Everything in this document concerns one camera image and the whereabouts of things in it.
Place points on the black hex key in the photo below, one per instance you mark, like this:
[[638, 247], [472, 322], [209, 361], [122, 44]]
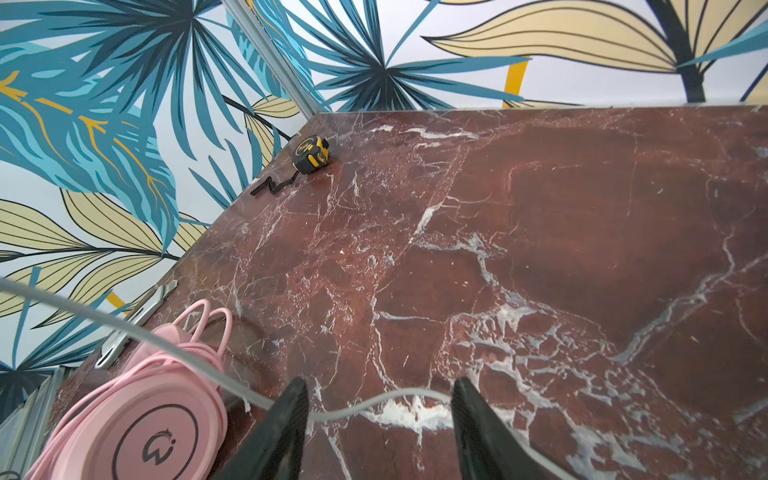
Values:
[[273, 186]]

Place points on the aluminium frame rail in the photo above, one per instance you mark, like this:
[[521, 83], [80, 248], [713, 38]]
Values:
[[24, 431]]

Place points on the silver adjustable wrench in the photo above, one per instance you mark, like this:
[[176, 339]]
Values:
[[115, 342]]

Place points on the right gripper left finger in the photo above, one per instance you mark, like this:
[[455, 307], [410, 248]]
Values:
[[274, 449]]

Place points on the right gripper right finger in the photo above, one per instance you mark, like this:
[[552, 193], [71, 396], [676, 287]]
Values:
[[485, 446]]

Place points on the pink cat-ear headphones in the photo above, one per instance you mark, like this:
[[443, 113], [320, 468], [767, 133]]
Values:
[[159, 418]]

